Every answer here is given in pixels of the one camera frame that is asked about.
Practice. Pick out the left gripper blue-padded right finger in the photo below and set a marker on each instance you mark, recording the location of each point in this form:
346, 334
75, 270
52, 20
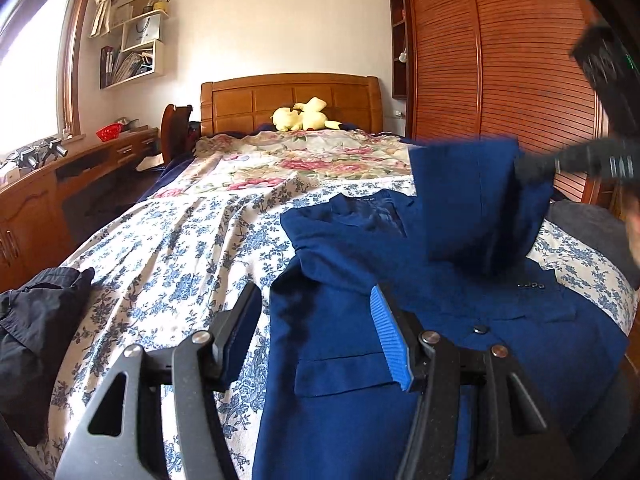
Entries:
477, 416

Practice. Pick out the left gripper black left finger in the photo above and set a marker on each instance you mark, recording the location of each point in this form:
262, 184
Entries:
121, 433

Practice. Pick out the navy blue suit jacket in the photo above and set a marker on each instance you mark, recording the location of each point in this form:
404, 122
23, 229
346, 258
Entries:
455, 254

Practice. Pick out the person's right hand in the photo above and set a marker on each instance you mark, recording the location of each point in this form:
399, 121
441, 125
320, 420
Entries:
632, 223

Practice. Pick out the wooden louvered wardrobe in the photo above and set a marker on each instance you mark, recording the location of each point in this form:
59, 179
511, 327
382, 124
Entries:
473, 68

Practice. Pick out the blue floral white bedspread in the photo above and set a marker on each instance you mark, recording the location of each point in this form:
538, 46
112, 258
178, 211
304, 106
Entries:
169, 264

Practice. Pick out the black garment on bed edge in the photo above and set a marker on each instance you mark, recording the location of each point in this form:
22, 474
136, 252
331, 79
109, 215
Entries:
38, 322

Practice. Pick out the wooden desk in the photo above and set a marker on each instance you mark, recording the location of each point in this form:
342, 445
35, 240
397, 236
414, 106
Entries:
34, 232

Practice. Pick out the pink floral quilt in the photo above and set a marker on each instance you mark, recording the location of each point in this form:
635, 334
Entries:
300, 157

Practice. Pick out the dark wooden chair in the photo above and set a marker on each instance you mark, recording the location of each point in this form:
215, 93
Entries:
176, 135

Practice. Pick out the red basket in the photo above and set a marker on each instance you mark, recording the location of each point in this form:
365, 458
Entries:
110, 132

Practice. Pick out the yellow plush toy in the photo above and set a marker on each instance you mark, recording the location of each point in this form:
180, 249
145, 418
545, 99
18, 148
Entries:
304, 116

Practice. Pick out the wooden headboard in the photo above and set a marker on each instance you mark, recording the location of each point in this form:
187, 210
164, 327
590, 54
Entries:
243, 104

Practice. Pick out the window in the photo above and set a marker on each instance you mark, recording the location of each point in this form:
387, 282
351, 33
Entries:
30, 77

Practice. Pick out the white wall shelf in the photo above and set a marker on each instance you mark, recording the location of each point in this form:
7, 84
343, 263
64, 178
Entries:
135, 49

